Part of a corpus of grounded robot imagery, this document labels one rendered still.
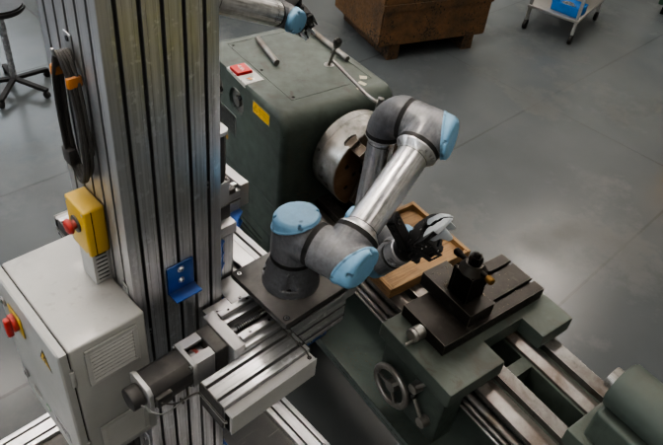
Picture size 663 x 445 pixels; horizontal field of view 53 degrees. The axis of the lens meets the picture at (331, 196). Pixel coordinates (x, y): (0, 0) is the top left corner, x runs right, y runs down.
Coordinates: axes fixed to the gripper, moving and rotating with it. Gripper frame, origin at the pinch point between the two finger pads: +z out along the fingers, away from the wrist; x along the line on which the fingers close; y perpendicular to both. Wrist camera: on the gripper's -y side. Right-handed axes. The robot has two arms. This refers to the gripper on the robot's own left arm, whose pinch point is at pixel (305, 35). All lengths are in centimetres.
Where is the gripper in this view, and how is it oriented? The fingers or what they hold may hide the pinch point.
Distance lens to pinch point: 236.1
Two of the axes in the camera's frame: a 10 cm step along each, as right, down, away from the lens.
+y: 5.3, 6.9, -4.9
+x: 8.0, -5.9, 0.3
